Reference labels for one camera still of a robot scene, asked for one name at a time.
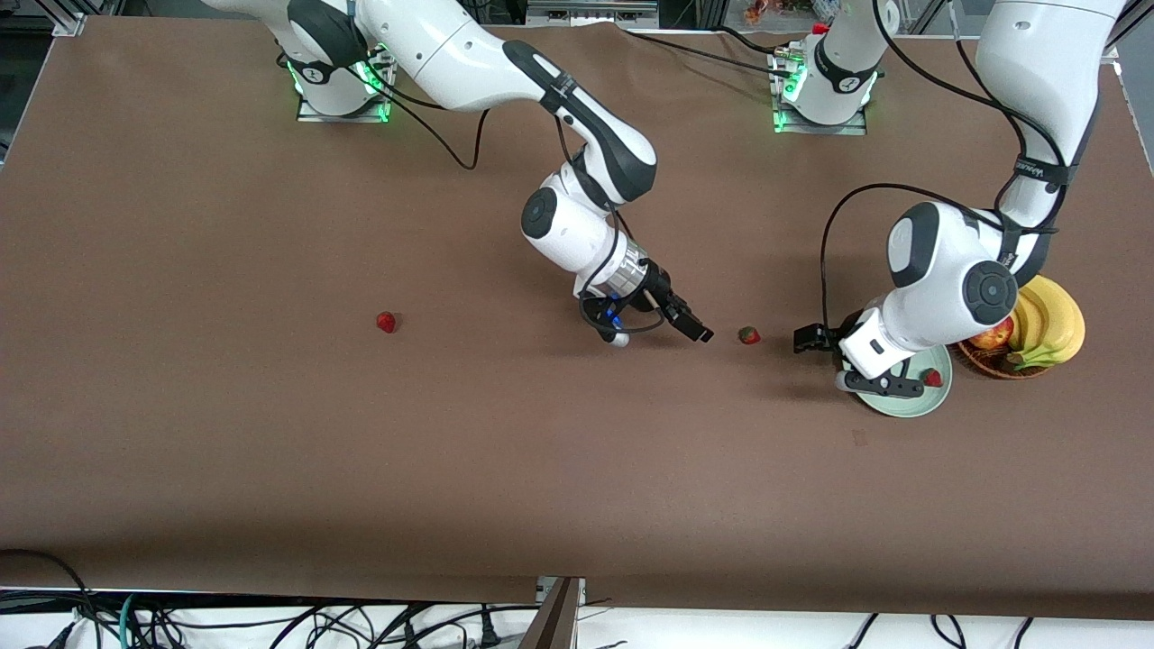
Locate pale green round plate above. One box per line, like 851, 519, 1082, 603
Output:
852, 343, 954, 419

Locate brown wicker basket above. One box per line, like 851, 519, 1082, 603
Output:
956, 338, 1052, 380

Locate red apple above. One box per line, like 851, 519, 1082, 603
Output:
969, 317, 1015, 351

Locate brown table cover sheet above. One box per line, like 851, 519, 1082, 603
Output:
0, 16, 1154, 621

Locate yellow banana bunch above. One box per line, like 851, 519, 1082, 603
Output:
1008, 275, 1086, 371

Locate colourful plastic toys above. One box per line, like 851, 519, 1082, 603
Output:
744, 0, 839, 25

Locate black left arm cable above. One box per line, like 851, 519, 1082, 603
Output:
819, 0, 1074, 334

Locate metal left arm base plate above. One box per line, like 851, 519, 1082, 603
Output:
773, 50, 868, 136

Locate aluminium frame with sockets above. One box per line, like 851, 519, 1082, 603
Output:
526, 0, 661, 28

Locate aluminium profile post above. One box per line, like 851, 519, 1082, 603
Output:
518, 577, 587, 649

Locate tangled black cables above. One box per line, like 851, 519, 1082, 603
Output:
135, 599, 533, 649

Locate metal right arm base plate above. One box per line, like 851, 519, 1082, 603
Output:
296, 86, 391, 123

